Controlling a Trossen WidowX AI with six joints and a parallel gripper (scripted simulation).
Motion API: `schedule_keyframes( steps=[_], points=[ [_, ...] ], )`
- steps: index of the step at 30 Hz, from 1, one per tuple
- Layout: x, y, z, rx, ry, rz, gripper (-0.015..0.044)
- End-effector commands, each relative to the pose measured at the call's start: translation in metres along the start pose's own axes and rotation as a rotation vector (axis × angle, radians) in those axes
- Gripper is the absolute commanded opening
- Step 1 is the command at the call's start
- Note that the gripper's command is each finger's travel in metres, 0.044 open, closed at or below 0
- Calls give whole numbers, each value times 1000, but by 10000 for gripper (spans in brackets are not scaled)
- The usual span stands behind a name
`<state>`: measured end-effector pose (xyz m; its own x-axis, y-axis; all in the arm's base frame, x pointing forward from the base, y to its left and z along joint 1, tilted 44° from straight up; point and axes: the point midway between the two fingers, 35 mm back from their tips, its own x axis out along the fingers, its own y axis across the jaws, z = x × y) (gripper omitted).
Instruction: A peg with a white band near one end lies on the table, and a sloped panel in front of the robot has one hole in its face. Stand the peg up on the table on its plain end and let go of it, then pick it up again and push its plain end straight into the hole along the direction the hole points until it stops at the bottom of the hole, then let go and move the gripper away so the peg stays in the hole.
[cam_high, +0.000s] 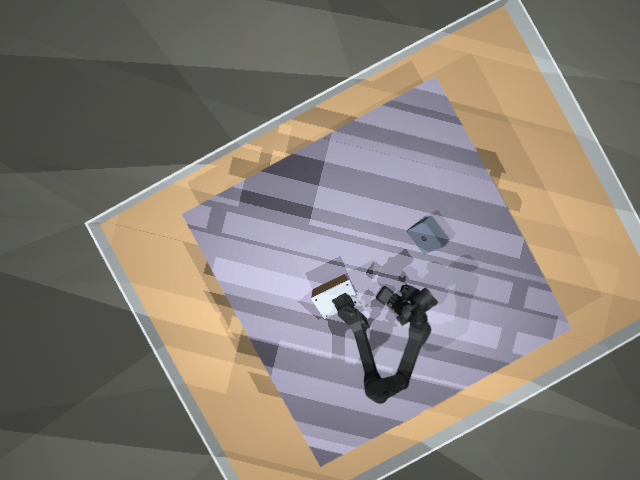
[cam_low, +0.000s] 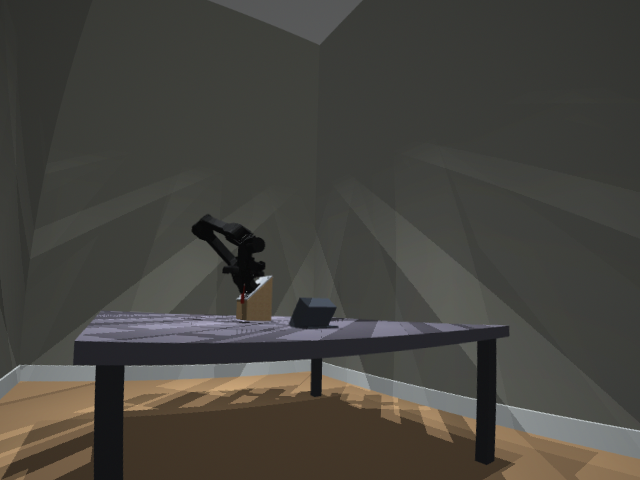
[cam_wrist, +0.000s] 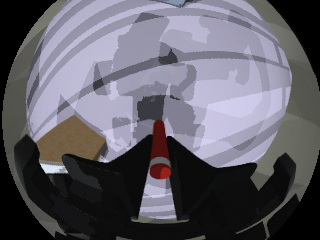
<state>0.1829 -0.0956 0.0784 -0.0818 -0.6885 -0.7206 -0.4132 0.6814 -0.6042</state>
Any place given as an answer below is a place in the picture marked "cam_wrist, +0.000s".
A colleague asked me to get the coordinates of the dark red peg with white band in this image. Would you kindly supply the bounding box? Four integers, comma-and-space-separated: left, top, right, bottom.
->
149, 120, 171, 179

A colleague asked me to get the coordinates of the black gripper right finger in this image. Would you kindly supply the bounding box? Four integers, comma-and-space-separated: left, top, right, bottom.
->
167, 136, 257, 221

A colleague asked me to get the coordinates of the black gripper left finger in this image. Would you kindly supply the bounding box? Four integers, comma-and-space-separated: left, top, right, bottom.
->
61, 135, 153, 220

